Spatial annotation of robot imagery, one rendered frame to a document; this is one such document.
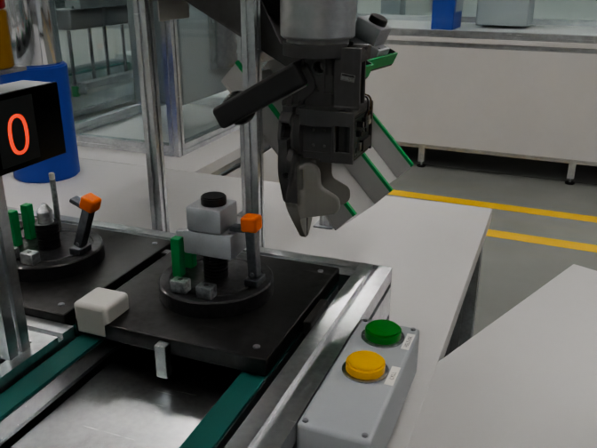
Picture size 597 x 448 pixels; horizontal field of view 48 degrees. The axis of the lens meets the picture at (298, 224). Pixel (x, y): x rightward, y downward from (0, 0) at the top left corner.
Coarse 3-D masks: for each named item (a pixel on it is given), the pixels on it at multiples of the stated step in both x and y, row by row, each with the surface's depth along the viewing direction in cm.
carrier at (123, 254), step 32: (32, 224) 92; (64, 224) 103; (32, 256) 84; (64, 256) 87; (96, 256) 89; (128, 256) 92; (160, 256) 94; (32, 288) 83; (64, 288) 83; (64, 320) 77
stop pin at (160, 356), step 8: (160, 344) 71; (168, 344) 71; (160, 352) 71; (168, 352) 72; (160, 360) 72; (168, 360) 72; (160, 368) 72; (168, 368) 72; (160, 376) 72; (168, 376) 72
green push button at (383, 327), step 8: (376, 320) 75; (384, 320) 75; (368, 328) 73; (376, 328) 73; (384, 328) 73; (392, 328) 73; (400, 328) 74; (368, 336) 73; (376, 336) 72; (384, 336) 72; (392, 336) 72; (400, 336) 73; (384, 344) 72
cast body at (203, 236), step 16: (208, 192) 79; (192, 208) 77; (208, 208) 76; (224, 208) 77; (192, 224) 77; (208, 224) 77; (224, 224) 77; (192, 240) 78; (208, 240) 77; (224, 240) 77; (240, 240) 79; (208, 256) 78; (224, 256) 77
